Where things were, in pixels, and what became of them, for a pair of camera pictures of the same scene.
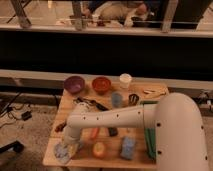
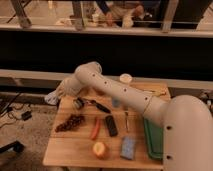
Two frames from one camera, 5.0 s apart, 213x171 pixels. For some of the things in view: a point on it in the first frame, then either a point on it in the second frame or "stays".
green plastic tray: x=149 y=120 stays
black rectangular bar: x=113 y=131 stays
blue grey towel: x=61 y=152 -> x=52 y=98
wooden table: x=131 y=147 stays
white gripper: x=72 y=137 -> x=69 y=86
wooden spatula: x=155 y=93 stays
